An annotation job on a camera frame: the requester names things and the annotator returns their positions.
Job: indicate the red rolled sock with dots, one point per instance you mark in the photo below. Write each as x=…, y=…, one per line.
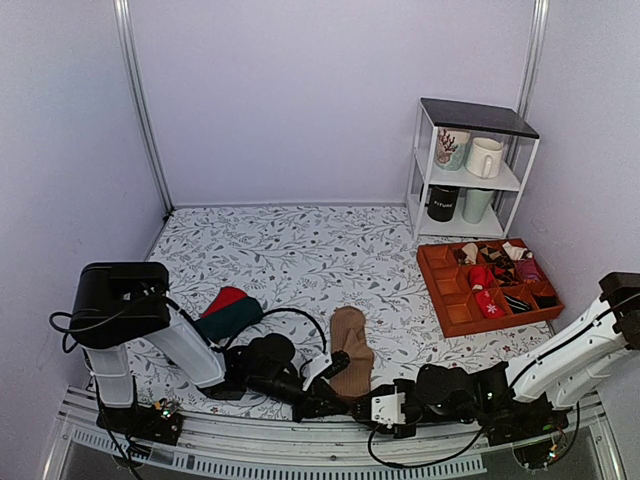
x=481, y=277

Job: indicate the orange wooden divider tray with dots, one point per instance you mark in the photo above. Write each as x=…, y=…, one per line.
x=453, y=300

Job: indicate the aluminium corner post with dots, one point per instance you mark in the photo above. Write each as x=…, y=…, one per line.
x=533, y=56
x=124, y=26

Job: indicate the black folded sock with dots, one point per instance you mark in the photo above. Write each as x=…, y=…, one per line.
x=546, y=301

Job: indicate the left aluminium corner post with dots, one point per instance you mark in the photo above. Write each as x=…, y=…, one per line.
x=124, y=26

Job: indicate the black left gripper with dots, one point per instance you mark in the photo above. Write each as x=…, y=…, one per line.
x=311, y=406

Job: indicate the aluminium front rail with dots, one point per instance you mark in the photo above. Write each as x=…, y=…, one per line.
x=223, y=447

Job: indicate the purple rolled sock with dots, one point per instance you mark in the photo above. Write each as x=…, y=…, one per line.
x=528, y=271

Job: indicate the black mug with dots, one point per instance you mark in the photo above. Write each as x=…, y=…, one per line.
x=442, y=202

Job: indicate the brown argyle sock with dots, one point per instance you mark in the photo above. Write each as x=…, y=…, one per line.
x=502, y=266

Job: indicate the white ceramic mug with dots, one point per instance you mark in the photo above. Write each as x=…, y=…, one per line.
x=484, y=158

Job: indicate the right aluminium corner post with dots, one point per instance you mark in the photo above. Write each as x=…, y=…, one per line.
x=533, y=56

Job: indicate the pale green cup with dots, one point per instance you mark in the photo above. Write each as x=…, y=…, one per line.
x=475, y=204

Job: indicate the red and green sock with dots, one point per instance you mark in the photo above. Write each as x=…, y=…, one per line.
x=230, y=313

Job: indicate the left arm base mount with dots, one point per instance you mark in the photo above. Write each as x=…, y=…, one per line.
x=160, y=422

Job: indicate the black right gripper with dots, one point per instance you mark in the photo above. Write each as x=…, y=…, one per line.
x=402, y=433

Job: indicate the red snowflake sock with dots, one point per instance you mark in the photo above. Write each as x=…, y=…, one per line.
x=489, y=308

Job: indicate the tan ribbed sock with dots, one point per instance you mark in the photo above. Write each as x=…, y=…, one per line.
x=347, y=332

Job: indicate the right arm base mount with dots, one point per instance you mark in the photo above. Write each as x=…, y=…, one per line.
x=510, y=421

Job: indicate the black striped sock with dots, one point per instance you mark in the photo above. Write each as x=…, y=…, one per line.
x=517, y=305

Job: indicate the beige patterned sock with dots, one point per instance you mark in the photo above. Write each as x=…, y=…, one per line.
x=467, y=254

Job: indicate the white metal shelf rack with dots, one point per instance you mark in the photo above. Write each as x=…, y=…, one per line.
x=502, y=124

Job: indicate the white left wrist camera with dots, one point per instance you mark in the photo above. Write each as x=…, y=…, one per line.
x=314, y=368

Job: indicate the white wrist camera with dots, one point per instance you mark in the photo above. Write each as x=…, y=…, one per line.
x=314, y=368
x=387, y=409

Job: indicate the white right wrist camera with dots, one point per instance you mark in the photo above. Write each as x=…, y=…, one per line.
x=387, y=409

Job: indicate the floral patterned table mat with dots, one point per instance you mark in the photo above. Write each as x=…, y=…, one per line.
x=318, y=259

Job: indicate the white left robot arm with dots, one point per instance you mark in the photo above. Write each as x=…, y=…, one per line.
x=118, y=303

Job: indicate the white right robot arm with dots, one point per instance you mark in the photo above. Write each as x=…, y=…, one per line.
x=528, y=395

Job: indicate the coral pattern mug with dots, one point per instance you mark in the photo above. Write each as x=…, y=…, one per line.
x=451, y=148

